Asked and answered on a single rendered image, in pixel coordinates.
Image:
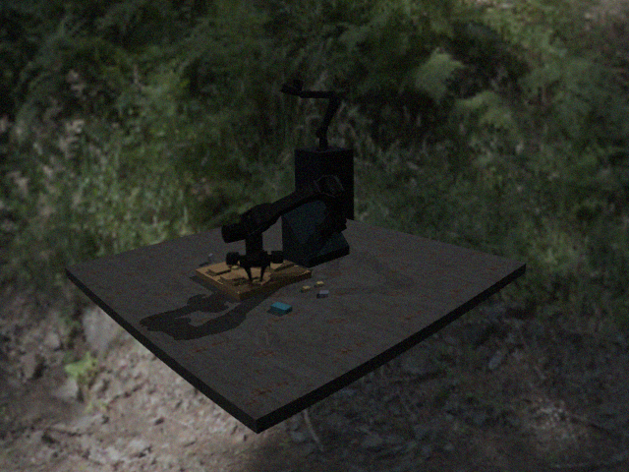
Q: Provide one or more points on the teal rectangular block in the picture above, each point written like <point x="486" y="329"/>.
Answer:
<point x="281" y="308"/>

